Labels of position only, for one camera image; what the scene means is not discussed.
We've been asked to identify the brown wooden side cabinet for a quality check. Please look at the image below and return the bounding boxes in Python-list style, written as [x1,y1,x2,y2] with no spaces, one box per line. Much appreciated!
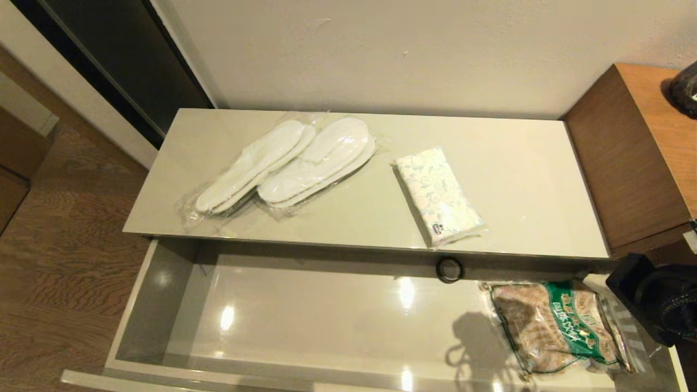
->
[564,63,697,260]

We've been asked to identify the glossy white drawer cabinet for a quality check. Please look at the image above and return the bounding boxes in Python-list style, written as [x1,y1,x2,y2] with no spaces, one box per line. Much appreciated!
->
[123,108,610,261]

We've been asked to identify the dark sliding door panel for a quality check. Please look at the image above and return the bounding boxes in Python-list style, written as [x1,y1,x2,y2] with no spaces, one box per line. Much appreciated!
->
[11,0,216,151]

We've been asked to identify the white slippers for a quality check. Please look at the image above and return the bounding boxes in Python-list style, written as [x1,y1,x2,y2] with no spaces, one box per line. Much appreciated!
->
[256,112,390,222]
[174,112,317,229]

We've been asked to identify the brown wooden furniture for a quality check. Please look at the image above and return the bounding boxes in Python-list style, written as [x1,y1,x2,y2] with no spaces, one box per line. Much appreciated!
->
[0,71,59,236]

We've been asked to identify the floral tissue pack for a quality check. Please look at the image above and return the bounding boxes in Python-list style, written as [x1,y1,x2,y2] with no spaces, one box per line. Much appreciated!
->
[392,147,488,249]

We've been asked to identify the green snack bag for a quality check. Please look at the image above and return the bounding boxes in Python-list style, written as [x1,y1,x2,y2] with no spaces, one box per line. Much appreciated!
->
[479,280,635,380]

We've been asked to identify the black tape roll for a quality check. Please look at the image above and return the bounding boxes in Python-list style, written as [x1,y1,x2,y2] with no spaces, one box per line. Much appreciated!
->
[436,256,464,284]

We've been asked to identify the dark round object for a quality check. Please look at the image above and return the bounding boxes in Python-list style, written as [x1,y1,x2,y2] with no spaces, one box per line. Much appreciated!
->
[669,60,697,118]

